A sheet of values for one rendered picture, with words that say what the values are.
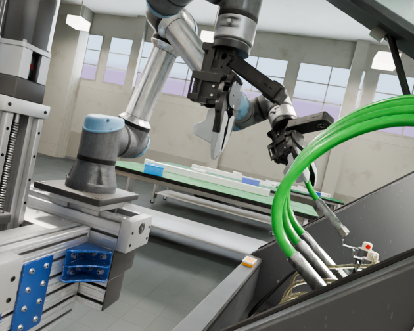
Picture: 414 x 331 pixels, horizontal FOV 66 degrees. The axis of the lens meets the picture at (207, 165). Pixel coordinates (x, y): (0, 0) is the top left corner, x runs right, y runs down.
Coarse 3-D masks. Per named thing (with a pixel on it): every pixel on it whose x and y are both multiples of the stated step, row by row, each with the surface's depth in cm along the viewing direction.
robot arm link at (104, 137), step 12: (84, 120) 95; (96, 120) 92; (108, 120) 94; (120, 120) 97; (84, 132) 94; (96, 132) 92; (108, 132) 94; (120, 132) 97; (84, 144) 93; (96, 144) 93; (108, 144) 94; (120, 144) 99; (96, 156) 93; (108, 156) 95
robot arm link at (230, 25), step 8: (224, 16) 56; (232, 16) 56; (240, 16) 55; (216, 24) 58; (224, 24) 56; (232, 24) 56; (240, 24) 55; (248, 24) 56; (256, 24) 58; (216, 32) 57; (224, 32) 56; (232, 32) 55; (240, 32) 56; (248, 32) 56; (240, 40) 56; (248, 40) 57
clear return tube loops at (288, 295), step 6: (348, 264) 49; (354, 264) 48; (360, 264) 48; (366, 264) 48; (372, 264) 48; (294, 276) 51; (294, 282) 43; (300, 282) 43; (330, 282) 42; (288, 288) 44; (288, 294) 51; (294, 294) 37; (300, 294) 37; (282, 300) 37; (288, 300) 37
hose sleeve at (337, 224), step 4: (316, 200) 73; (320, 200) 72; (316, 204) 73; (320, 204) 72; (324, 204) 72; (320, 208) 72; (324, 208) 71; (328, 208) 71; (324, 212) 71; (328, 212) 71; (332, 212) 71; (328, 216) 71; (332, 216) 70; (332, 220) 70; (336, 220) 69; (332, 224) 70; (336, 224) 69; (340, 224) 69; (336, 228) 69
